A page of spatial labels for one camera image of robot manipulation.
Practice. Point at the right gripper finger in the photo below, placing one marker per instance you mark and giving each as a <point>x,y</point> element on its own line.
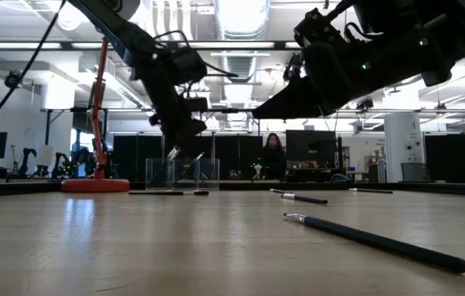
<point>294,96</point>
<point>298,113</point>

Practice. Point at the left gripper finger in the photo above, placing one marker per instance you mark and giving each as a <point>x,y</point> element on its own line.
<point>194,140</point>
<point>176,144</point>

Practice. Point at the black fluffy-head makeup brush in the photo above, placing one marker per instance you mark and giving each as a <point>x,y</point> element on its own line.
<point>154,192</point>

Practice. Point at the thin makeup brush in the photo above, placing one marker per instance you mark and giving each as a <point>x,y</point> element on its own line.
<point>275,191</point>

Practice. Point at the black brush short silver ferrule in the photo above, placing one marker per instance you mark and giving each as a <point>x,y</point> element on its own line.
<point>304,199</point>

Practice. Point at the black brow comb brush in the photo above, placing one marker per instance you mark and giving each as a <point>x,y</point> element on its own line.
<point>370,191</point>

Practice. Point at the black pointed-tip makeup brush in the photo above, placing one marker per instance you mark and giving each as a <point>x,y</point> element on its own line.
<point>380,243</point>

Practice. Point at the black background robot arm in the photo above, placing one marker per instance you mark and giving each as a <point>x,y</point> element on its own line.
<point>56,164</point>
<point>23,164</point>

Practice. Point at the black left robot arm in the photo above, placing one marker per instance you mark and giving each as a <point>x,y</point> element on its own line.
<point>113,26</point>

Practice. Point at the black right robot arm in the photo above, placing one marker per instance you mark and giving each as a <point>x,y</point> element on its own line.
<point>442,37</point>

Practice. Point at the black ceiling spotlight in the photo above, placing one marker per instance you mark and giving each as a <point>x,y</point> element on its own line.
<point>15,76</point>
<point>365,103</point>
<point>289,72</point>

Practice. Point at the clear acrylic brush organizer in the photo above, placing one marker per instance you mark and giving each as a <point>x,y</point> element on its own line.
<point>210,174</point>

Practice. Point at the black partition panels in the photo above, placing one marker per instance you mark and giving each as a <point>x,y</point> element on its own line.
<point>446,158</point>
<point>134,152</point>

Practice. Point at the person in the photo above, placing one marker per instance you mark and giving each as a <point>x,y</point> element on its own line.
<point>273,160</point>

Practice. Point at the dark background desk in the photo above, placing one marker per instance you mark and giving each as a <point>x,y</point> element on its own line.
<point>314,174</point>

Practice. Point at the small white figurine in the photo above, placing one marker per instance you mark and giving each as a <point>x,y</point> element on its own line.
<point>256,170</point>

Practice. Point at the blue-gray bag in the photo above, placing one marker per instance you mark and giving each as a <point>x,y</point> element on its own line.
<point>341,178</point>

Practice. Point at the red desk lamp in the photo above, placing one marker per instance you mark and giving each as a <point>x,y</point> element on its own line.
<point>95,186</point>

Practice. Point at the white column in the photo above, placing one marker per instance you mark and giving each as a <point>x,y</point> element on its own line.
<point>403,140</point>

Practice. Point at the gray office chair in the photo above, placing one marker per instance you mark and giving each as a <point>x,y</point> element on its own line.
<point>414,172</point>

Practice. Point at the white sign board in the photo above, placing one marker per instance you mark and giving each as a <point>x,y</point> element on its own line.
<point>44,155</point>

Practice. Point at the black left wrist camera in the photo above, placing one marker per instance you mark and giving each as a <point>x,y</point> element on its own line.
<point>189,66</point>

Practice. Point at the black background gantry frame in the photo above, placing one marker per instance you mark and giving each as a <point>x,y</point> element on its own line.
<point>228,110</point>

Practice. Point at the silver ceiling ventilation duct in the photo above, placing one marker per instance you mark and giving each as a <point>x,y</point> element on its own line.
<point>240,16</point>

